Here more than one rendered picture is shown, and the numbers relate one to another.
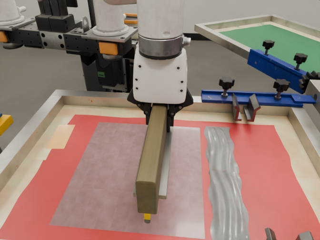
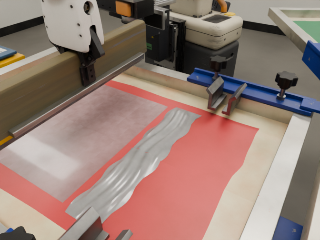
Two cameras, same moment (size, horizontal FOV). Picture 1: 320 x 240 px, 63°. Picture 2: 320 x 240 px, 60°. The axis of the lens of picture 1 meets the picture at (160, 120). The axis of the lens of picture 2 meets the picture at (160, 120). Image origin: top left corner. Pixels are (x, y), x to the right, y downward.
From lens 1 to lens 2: 0.37 m
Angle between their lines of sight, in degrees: 22
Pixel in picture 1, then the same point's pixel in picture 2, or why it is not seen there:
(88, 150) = not seen: hidden behind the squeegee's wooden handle
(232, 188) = (136, 170)
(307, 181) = (234, 198)
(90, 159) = not seen: hidden behind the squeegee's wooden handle
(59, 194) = not seen: outside the picture
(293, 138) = (268, 149)
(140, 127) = (110, 90)
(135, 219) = (24, 161)
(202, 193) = (105, 164)
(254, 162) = (190, 156)
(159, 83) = (59, 22)
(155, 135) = (30, 72)
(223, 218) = (96, 193)
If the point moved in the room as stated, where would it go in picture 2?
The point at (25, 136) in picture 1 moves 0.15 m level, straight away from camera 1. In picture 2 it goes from (6, 69) to (21, 49)
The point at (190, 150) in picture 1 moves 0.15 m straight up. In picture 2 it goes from (135, 124) to (131, 63)
